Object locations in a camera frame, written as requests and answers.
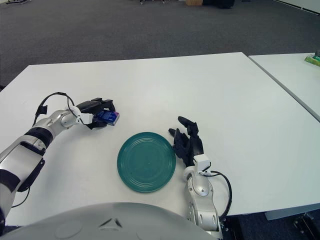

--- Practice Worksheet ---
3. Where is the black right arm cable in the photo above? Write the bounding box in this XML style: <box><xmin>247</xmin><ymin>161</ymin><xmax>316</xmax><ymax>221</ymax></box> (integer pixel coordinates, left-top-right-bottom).
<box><xmin>202</xmin><ymin>169</ymin><xmax>233</xmax><ymax>218</ymax></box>

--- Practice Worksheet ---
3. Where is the blue gum pack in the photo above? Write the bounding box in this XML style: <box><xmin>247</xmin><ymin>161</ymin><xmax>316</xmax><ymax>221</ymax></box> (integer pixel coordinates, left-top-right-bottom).
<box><xmin>96</xmin><ymin>109</ymin><xmax>121</xmax><ymax>126</ymax></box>

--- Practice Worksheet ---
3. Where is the large black bag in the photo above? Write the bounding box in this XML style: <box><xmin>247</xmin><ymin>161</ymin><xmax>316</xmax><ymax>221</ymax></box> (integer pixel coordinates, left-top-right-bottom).
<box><xmin>202</xmin><ymin>0</ymin><xmax>235</xmax><ymax>10</ymax></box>

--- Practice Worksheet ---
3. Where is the grey robot torso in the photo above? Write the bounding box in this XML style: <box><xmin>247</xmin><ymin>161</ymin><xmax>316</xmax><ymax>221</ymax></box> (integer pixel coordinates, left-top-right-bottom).
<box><xmin>0</xmin><ymin>201</ymin><xmax>221</xmax><ymax>240</ymax></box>

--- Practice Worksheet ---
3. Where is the green round plate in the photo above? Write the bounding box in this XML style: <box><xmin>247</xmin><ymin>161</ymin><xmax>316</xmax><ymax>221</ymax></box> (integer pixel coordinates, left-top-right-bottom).
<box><xmin>116</xmin><ymin>131</ymin><xmax>177</xmax><ymax>194</ymax></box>

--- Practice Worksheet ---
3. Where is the black metal stand foot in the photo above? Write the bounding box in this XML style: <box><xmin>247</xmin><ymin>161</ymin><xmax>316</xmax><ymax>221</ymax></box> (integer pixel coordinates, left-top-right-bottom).
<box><xmin>292</xmin><ymin>213</ymin><xmax>320</xmax><ymax>233</ymax></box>

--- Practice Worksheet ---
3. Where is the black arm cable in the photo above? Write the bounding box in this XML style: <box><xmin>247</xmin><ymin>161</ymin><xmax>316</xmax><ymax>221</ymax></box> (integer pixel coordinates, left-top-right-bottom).
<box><xmin>32</xmin><ymin>91</ymin><xmax>83</xmax><ymax>128</ymax></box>
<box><xmin>202</xmin><ymin>169</ymin><xmax>233</xmax><ymax>218</ymax></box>

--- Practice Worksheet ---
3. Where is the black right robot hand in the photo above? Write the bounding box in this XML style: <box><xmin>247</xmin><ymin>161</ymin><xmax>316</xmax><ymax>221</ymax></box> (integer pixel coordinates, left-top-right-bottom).
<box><xmin>167</xmin><ymin>115</ymin><xmax>205</xmax><ymax>167</ymax></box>

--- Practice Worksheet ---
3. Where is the green flat box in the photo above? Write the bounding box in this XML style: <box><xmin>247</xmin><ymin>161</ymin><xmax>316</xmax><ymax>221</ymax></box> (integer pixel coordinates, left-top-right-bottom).
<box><xmin>304</xmin><ymin>55</ymin><xmax>320</xmax><ymax>66</ymax></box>

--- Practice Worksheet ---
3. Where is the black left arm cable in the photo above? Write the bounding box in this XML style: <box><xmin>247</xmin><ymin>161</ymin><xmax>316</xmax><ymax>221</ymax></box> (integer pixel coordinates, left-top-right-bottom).
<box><xmin>32</xmin><ymin>91</ymin><xmax>83</xmax><ymax>128</ymax></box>

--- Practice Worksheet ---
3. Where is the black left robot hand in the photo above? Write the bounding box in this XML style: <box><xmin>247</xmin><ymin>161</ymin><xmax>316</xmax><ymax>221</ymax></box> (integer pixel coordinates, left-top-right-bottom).
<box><xmin>76</xmin><ymin>97</ymin><xmax>118</xmax><ymax>131</ymax></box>

